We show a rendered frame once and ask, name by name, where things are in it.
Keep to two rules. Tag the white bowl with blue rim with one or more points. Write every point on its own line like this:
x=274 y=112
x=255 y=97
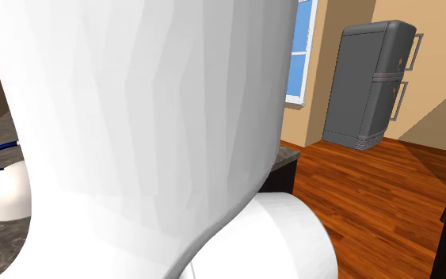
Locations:
x=8 y=193

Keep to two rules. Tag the grey refrigerator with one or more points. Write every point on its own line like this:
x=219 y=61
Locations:
x=365 y=85

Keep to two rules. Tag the white framed window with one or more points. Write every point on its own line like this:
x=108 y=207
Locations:
x=300 y=50

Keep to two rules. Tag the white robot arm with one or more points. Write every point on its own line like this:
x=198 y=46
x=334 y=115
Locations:
x=141 y=116

